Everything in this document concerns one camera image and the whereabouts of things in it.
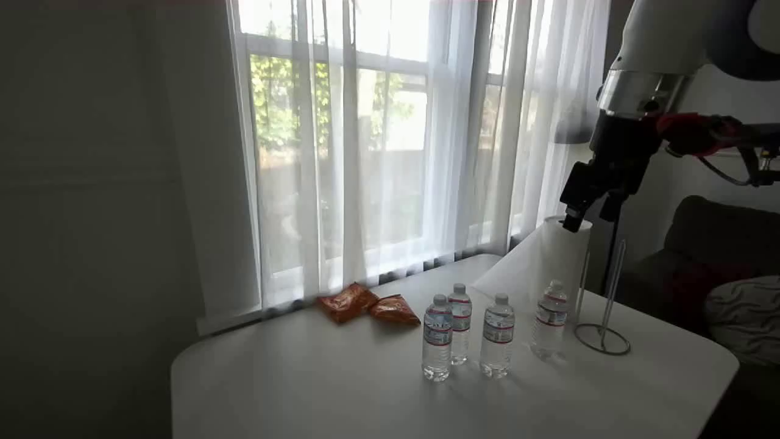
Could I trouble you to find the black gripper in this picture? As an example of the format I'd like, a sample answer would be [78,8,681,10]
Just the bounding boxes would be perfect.
[558,112,665,233]

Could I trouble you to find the white paper towel roll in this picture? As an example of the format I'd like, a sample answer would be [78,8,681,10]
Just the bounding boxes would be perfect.
[471,214,597,326]

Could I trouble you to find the dark floor lamp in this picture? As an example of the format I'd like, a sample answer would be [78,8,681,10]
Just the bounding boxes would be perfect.
[554,120,604,149]

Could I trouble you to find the clear plastic water bottle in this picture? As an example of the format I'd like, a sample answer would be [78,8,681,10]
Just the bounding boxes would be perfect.
[446,279,476,367]
[480,292,518,379]
[530,278,572,362]
[420,292,457,384]

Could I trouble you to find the dark sofa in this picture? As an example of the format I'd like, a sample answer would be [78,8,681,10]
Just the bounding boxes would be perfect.
[604,193,780,439]

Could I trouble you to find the dark red cushion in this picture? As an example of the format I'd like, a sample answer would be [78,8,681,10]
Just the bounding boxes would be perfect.
[665,257,759,314]

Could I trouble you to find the sheer white curtain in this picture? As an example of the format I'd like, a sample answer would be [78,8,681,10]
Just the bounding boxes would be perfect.
[142,0,614,332]

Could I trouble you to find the white pillow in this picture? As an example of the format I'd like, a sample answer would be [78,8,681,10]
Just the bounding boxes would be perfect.
[704,272,780,367]

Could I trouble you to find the orange snack bag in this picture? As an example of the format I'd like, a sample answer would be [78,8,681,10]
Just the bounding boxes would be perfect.
[367,292,425,332]
[314,279,381,326]

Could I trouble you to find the silver wire towel stand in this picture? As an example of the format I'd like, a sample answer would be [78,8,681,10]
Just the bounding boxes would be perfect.
[571,216,633,359]

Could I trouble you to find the red cable strap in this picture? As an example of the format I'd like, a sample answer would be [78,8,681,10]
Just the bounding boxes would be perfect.
[655,110,744,157]

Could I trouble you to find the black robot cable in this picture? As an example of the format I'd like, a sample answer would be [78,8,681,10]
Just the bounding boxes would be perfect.
[692,116,771,188]

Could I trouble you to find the white window frame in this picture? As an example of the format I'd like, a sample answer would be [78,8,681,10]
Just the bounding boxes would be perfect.
[228,0,527,314]

